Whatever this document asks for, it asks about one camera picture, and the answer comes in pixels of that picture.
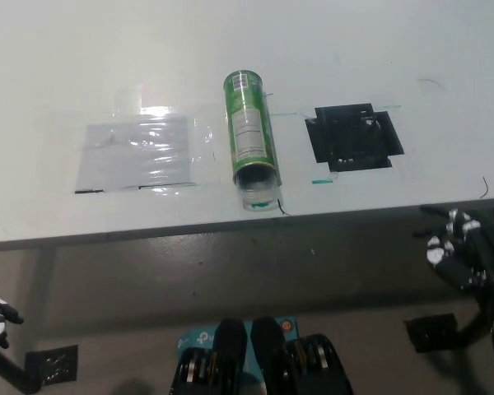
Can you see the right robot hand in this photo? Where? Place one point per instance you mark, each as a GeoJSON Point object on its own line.
{"type": "Point", "coordinates": [457, 267]}

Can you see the green cylindrical chips can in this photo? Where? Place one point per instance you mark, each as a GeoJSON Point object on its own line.
{"type": "Point", "coordinates": [247, 123]}

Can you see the robot legs and base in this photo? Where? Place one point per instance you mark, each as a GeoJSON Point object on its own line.
{"type": "Point", "coordinates": [259, 362]}

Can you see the black floor tape patch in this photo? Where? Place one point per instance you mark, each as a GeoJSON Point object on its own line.
{"type": "Point", "coordinates": [432, 332]}
{"type": "Point", "coordinates": [53, 364]}

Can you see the short teal tape strip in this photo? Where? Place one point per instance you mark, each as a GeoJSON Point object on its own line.
{"type": "Point", "coordinates": [322, 181]}

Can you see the black tape patch on table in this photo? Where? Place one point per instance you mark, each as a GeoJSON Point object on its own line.
{"type": "Point", "coordinates": [350, 140]}

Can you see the grey sheet under clear film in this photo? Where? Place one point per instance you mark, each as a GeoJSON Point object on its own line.
{"type": "Point", "coordinates": [131, 156]}

